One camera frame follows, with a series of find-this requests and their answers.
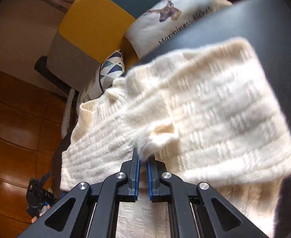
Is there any black leather folding bench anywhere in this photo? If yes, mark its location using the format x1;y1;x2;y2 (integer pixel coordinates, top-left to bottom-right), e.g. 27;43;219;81
124;0;291;237

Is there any deer print cushion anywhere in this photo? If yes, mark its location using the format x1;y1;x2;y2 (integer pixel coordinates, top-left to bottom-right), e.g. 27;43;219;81
124;0;232;58

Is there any triangle pattern cushion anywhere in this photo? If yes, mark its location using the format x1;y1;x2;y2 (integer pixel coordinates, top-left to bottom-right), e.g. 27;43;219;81
78;49;125;105

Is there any cream knitted sweater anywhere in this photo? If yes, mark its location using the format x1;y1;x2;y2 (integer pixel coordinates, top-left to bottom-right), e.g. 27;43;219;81
60;38;291;237

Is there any tricolour fabric sofa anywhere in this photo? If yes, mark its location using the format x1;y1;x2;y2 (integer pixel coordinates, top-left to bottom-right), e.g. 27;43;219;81
33;0;261;139

